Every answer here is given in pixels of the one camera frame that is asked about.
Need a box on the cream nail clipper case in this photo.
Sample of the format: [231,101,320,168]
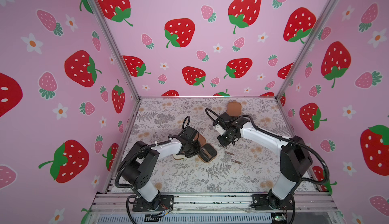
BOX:
[173,154,186,161]

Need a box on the light brown nail clipper case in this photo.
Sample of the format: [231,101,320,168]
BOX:
[198,134,217,163]

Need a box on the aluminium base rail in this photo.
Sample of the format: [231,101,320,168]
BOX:
[91,192,338,214]

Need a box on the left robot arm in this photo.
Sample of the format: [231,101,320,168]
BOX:
[114,126,201,209]

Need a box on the dark brown nail clipper case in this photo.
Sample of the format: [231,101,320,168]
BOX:
[227,101,242,117]

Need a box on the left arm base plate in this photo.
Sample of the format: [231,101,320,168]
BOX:
[132,195,174,212]

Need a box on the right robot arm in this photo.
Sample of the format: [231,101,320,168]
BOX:
[213,113,330,210]

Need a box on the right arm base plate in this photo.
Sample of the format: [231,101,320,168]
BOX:
[250,194,295,211]

